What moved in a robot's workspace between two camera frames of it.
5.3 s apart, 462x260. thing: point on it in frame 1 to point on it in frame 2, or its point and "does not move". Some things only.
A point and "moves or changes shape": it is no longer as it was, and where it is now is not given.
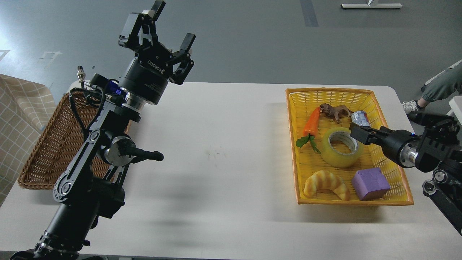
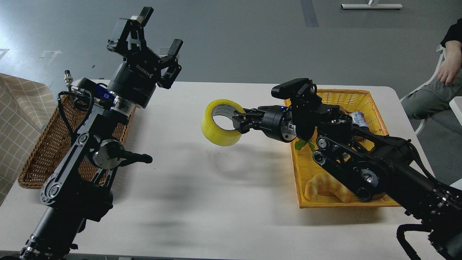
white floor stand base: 371,5 does not move
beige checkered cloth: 26,106 does not move
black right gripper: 391,141 to 276,121
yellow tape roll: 340,149 moves or changes shape
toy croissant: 325,180 does not move
